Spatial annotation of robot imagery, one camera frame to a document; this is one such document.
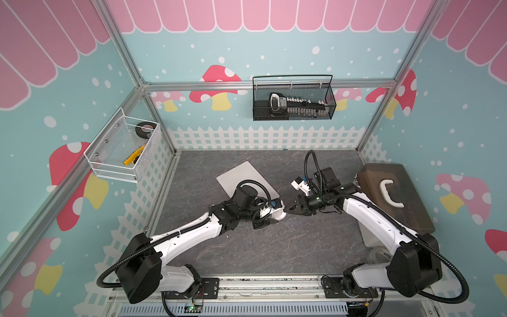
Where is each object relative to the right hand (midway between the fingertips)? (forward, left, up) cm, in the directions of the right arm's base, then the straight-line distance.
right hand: (287, 211), depth 75 cm
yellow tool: (+14, +57, +16) cm, 61 cm away
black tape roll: (+28, +58, +17) cm, 67 cm away
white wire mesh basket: (+19, +62, +15) cm, 67 cm away
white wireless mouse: (-1, +3, 0) cm, 4 cm away
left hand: (0, +6, -4) cm, 7 cm away
